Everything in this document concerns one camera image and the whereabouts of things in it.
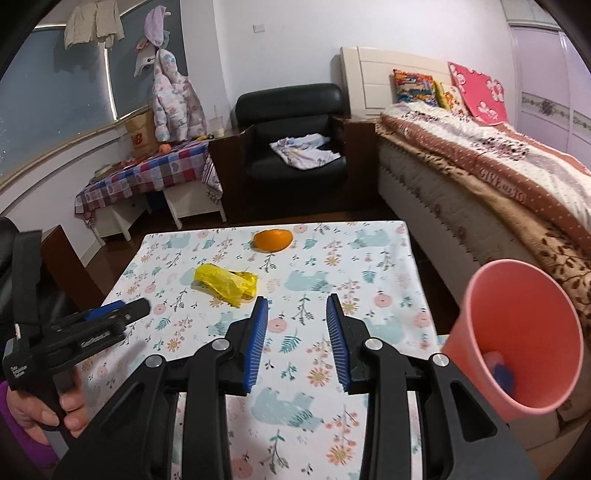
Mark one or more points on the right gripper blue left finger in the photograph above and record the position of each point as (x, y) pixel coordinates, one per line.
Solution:
(253, 342)

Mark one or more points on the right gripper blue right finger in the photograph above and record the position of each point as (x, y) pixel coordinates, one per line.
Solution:
(339, 332)

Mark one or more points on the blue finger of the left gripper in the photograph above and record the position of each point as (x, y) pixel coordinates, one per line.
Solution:
(103, 310)

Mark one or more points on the yellow plastic bag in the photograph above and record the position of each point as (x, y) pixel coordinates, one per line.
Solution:
(231, 286)

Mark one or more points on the orange peel half dome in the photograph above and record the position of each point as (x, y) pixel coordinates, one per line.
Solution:
(272, 240)

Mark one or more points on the blue foam fruit net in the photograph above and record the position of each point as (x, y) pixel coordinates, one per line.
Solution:
(502, 374)

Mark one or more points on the purple sleeve forearm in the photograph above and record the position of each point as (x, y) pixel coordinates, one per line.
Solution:
(39, 455)

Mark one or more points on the pink plastic trash bucket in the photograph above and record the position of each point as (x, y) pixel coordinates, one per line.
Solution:
(518, 310)

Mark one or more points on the person's left hand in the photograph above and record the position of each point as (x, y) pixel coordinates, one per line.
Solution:
(30, 413)

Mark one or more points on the floral tablecloth on table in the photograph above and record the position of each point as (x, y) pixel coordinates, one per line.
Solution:
(297, 423)

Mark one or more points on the plaid cloth side table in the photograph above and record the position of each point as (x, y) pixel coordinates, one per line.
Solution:
(185, 176)

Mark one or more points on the black leather armchair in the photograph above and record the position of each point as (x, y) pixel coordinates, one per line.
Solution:
(257, 185)

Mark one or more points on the white cloth on armchair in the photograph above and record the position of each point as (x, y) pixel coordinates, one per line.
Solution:
(305, 153)

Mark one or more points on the brown paper bag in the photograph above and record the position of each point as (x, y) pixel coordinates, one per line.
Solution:
(141, 131)

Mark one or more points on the bed with brown blanket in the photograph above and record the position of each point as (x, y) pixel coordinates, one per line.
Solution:
(462, 223)

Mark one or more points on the plastic cup with straw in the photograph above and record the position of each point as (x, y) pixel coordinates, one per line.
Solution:
(216, 125)

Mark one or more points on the hanging floral puffer jacket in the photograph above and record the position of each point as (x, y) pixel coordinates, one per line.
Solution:
(177, 112)

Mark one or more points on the colourful patterned pillow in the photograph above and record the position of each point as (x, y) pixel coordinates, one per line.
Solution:
(413, 86)

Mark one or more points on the white wooden headboard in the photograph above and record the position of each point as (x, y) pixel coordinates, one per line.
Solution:
(367, 74)

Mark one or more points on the yellow floral pillow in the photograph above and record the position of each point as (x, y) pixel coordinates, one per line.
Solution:
(449, 97)

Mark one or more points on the floral white quilt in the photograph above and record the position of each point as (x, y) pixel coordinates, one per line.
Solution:
(552, 184)

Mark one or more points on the pink floral pillow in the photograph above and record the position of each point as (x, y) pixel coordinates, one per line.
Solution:
(484, 96)

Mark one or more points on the hanging white cap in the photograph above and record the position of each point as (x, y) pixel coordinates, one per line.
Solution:
(145, 56)

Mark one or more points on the hanging cream cardigan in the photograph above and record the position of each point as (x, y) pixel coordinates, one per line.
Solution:
(98, 22)

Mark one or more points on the hanging lilac hat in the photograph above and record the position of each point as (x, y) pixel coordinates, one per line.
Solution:
(154, 25)

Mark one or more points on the lilac wardrobe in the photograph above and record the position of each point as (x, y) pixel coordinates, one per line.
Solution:
(553, 81)

